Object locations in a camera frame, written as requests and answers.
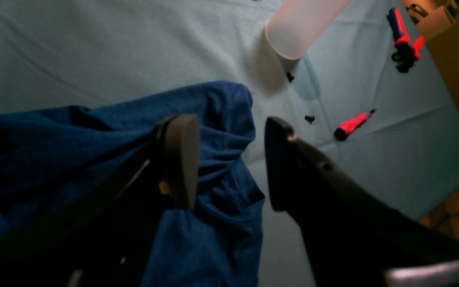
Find red black pliers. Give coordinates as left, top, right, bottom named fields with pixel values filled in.
left=387, top=7, right=425, bottom=73

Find red handled screwdriver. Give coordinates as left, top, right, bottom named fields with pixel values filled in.
left=334, top=109, right=377, bottom=141

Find white translucent cup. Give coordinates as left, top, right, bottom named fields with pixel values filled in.
left=264, top=0, right=350, bottom=60

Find light blue table cloth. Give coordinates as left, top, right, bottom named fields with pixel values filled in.
left=0, top=0, right=459, bottom=287

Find dark blue t-shirt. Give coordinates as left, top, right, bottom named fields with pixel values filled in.
left=0, top=81, right=265, bottom=287

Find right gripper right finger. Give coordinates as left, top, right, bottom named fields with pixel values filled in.
left=265, top=117, right=459, bottom=287

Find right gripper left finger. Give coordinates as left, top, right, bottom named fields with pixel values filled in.
left=0, top=114, right=200, bottom=287

